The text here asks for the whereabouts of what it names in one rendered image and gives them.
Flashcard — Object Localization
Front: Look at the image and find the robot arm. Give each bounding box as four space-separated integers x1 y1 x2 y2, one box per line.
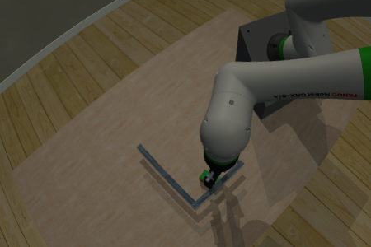
200 0 371 171

